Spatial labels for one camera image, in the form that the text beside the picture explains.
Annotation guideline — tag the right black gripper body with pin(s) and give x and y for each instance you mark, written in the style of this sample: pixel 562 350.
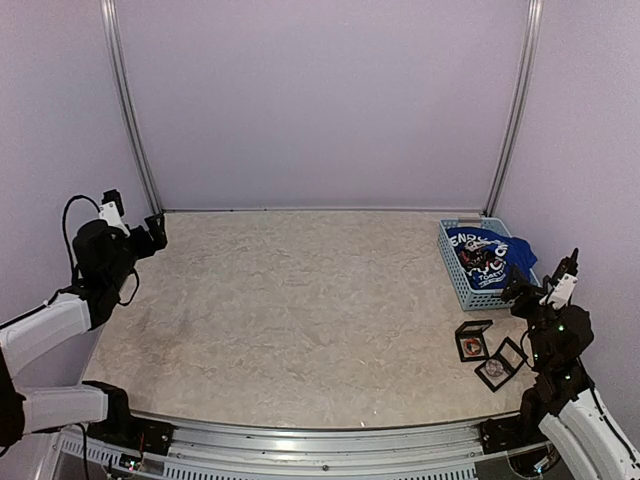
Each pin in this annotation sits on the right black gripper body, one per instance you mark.
pixel 522 309

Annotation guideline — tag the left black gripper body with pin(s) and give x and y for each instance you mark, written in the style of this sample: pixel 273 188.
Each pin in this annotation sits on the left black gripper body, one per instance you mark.
pixel 144 248

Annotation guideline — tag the blue printed t-shirt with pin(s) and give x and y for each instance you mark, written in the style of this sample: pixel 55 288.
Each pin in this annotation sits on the blue printed t-shirt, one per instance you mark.
pixel 487 257

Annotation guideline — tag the black display box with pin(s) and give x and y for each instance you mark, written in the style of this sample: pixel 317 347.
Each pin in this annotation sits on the black display box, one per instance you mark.
pixel 513 358
pixel 472 329

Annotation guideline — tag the round brooch badge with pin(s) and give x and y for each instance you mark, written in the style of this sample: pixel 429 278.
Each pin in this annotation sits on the round brooch badge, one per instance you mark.
pixel 472 347

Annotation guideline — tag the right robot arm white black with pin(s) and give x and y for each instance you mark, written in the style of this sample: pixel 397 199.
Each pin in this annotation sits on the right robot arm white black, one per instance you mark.
pixel 564 404

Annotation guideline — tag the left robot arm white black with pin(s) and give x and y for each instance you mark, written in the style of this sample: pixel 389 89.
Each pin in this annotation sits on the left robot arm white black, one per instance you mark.
pixel 106 252

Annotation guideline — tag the round brooch in box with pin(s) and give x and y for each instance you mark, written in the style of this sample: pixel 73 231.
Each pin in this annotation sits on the round brooch in box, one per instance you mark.
pixel 494 368

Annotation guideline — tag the light blue plastic basket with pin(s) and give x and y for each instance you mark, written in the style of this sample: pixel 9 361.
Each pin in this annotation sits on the light blue plastic basket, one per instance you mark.
pixel 470 299

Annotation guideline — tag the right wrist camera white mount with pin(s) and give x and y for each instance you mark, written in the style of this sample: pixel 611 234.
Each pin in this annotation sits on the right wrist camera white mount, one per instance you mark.
pixel 562 283

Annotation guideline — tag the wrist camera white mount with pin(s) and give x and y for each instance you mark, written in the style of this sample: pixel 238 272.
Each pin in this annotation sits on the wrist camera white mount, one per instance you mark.
pixel 112 212
pixel 562 283

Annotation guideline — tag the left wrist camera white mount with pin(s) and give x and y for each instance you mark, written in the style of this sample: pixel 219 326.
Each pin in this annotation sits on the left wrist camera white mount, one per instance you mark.
pixel 112 212

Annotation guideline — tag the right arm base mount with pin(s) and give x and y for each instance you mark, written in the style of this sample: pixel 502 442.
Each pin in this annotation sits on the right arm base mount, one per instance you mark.
pixel 507 433

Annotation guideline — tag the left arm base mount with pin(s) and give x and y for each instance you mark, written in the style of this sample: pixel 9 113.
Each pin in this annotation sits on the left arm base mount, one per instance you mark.
pixel 124 429

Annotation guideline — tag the front aluminium rail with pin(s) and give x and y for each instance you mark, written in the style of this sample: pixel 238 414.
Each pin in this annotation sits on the front aluminium rail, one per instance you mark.
pixel 210 450

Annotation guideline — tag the left aluminium frame post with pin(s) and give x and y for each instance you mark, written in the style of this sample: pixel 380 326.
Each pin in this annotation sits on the left aluminium frame post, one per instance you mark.
pixel 108 9

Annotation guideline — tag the aluminium frame post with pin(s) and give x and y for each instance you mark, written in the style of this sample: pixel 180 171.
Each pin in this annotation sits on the aluminium frame post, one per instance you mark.
pixel 108 9
pixel 518 103

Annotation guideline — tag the right aluminium frame post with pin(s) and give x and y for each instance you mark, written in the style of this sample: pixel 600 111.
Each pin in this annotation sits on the right aluminium frame post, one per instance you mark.
pixel 518 103

